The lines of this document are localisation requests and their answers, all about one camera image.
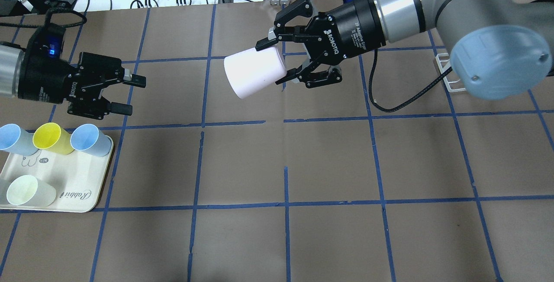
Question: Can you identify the white wire cup rack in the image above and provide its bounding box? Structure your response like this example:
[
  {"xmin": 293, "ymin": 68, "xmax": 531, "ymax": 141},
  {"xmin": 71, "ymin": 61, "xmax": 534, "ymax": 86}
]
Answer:
[{"xmin": 435, "ymin": 53, "xmax": 467, "ymax": 93}]

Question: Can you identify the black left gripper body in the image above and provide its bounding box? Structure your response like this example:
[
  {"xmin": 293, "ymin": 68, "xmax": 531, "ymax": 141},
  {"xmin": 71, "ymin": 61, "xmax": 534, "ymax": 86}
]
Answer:
[{"xmin": 17, "ymin": 29, "xmax": 125, "ymax": 120}]

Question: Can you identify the light blue cup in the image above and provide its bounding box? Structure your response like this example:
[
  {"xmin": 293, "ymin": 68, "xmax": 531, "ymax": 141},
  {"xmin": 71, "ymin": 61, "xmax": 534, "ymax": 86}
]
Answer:
[{"xmin": 0, "ymin": 123, "xmax": 38, "ymax": 156}]

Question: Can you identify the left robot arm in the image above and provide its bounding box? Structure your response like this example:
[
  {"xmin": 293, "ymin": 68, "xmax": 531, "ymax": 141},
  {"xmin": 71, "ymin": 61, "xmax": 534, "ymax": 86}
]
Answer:
[{"xmin": 0, "ymin": 25, "xmax": 146, "ymax": 120}]

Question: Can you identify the pink cup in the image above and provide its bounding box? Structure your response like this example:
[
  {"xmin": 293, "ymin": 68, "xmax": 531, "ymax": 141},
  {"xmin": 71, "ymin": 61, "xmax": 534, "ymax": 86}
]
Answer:
[{"xmin": 223, "ymin": 46, "xmax": 287, "ymax": 99}]

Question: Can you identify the cream white cup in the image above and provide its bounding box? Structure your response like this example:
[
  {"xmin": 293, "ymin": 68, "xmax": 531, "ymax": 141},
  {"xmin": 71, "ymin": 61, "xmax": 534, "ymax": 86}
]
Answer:
[{"xmin": 6, "ymin": 174, "xmax": 57, "ymax": 207}]

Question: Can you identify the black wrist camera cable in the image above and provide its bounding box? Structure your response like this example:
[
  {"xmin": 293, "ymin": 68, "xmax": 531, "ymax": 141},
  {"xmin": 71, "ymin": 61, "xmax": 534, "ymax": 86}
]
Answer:
[{"xmin": 366, "ymin": 50, "xmax": 453, "ymax": 113}]

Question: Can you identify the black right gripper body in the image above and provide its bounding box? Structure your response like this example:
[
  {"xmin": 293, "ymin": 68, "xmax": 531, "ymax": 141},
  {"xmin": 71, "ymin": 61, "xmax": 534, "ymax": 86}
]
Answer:
[{"xmin": 273, "ymin": 0, "xmax": 386, "ymax": 88}]

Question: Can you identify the yellow cup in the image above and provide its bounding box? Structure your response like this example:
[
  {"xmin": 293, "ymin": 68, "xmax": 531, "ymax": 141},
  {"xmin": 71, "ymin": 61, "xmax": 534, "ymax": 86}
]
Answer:
[{"xmin": 32, "ymin": 122, "xmax": 74, "ymax": 155}]

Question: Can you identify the cream rabbit tray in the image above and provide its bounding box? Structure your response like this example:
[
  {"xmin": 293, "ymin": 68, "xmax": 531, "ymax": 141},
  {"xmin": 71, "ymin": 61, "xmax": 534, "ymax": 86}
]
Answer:
[{"xmin": 0, "ymin": 150, "xmax": 111, "ymax": 213}]

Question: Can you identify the blue cup near tray corner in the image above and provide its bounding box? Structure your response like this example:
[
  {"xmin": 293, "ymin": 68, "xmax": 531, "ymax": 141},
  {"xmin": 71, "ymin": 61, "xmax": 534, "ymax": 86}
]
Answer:
[{"xmin": 71, "ymin": 124, "xmax": 112, "ymax": 157}]

